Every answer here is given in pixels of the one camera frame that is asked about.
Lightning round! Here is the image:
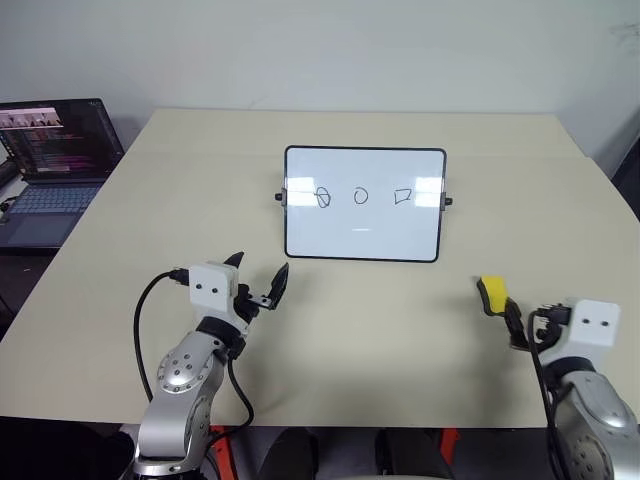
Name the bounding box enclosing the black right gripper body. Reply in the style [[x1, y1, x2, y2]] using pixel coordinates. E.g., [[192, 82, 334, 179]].
[[535, 301, 572, 347]]

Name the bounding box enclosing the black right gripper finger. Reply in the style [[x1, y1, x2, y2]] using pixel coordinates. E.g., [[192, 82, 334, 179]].
[[503, 296, 529, 352]]

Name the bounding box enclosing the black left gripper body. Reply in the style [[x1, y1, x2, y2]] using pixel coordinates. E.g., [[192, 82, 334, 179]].
[[230, 282, 266, 326]]

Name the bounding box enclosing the yellow eraser with black felt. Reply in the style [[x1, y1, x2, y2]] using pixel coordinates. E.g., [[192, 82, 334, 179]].
[[474, 274, 509, 318]]

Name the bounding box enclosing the black-framed tabletop whiteboard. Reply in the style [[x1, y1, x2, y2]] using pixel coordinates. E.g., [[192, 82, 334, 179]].
[[273, 145, 454, 263]]

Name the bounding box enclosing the dark rounded shape under table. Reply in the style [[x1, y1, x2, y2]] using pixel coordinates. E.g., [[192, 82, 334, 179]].
[[234, 427, 321, 480]]

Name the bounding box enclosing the black chair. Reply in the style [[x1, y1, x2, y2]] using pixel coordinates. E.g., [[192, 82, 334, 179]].
[[611, 132, 640, 221]]

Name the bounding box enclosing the open dark laptop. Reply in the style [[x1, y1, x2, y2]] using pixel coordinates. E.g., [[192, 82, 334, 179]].
[[0, 98, 126, 251]]

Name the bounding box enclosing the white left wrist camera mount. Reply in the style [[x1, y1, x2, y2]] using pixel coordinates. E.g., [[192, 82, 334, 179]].
[[188, 260, 250, 335]]

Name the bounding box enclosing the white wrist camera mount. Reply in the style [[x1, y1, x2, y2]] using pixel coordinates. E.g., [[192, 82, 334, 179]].
[[188, 260, 250, 335], [542, 298, 622, 366]]

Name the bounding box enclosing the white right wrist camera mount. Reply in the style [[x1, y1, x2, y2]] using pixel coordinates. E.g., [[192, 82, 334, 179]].
[[542, 298, 622, 366]]

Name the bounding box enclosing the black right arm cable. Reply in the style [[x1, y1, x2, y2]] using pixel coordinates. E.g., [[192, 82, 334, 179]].
[[527, 307, 569, 480]]

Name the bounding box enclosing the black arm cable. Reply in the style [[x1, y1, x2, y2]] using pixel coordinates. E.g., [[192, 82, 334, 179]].
[[132, 268, 255, 429], [527, 307, 569, 480]]

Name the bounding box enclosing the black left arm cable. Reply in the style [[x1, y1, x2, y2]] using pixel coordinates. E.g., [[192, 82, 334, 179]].
[[132, 268, 255, 429]]

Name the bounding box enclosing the red-orange frame leg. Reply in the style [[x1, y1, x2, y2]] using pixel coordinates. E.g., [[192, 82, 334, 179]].
[[207, 427, 237, 480], [439, 427, 460, 469]]

